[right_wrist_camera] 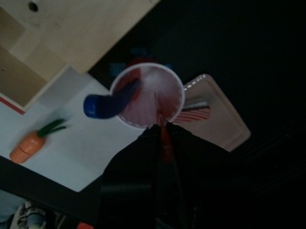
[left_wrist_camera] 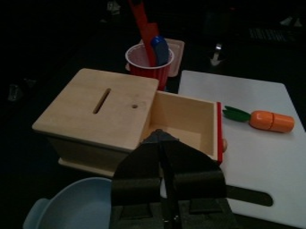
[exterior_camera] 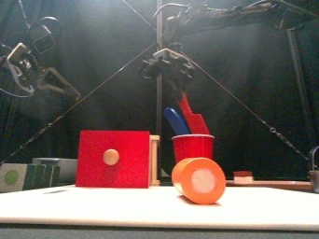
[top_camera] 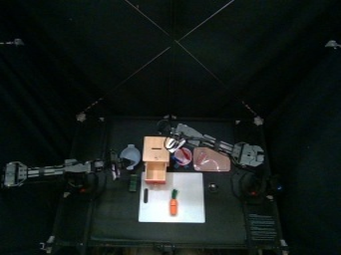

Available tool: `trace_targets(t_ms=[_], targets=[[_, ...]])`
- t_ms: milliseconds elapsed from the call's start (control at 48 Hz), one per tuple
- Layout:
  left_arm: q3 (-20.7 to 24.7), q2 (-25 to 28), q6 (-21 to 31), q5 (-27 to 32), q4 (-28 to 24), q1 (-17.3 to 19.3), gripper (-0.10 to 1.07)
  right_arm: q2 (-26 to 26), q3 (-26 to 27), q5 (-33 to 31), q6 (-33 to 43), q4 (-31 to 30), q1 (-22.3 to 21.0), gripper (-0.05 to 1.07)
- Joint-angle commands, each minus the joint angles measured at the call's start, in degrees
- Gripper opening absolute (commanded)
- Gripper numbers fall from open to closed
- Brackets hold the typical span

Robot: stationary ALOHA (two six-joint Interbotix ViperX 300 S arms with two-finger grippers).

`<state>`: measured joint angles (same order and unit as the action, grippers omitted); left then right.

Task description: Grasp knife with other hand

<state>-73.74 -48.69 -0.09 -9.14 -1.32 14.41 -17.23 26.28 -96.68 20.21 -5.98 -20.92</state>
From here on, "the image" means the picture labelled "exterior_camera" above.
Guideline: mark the red wooden box with knob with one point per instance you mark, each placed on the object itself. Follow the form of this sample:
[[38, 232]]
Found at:
[[120, 168]]

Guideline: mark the white block with green dot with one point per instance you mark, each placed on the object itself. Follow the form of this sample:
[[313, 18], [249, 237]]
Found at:
[[11, 177]]

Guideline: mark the wooden board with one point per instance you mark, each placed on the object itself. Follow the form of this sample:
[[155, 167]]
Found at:
[[274, 185]]

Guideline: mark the white cutting board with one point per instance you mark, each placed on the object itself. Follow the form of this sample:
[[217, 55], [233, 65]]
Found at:
[[136, 208]]

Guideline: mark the green sliced toy block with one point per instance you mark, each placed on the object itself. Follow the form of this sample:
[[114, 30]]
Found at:
[[42, 175]]

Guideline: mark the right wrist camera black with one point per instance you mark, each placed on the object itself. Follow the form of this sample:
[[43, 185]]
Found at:
[[147, 69]]

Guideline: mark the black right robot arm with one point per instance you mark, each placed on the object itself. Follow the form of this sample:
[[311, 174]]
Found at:
[[233, 14]]

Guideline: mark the blue toy utensil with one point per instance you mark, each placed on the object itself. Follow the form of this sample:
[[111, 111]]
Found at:
[[176, 121]]

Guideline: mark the red toy knife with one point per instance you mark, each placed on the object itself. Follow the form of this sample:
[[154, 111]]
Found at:
[[195, 119]]

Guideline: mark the vertical metal frame pole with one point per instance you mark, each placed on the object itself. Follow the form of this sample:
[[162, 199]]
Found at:
[[159, 102]]

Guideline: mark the orange round toy disc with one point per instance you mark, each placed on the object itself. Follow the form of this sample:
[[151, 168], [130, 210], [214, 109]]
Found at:
[[199, 180]]

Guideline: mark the grey plastic box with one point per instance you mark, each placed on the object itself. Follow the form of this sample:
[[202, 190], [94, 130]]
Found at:
[[64, 168]]

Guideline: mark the red plastic cup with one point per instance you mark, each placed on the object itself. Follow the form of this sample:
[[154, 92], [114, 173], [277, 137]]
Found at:
[[193, 147]]

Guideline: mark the small red white toy block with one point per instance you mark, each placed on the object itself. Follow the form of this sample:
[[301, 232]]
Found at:
[[243, 177]]

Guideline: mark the slanted metal frame pole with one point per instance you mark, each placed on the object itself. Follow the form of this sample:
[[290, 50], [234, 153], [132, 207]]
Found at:
[[299, 93]]

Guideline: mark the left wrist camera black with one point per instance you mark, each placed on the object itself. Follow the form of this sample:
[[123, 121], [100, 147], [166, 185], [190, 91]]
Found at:
[[42, 39]]

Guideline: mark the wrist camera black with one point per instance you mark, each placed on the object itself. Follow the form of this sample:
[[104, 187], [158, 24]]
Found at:
[[147, 69], [42, 39]]

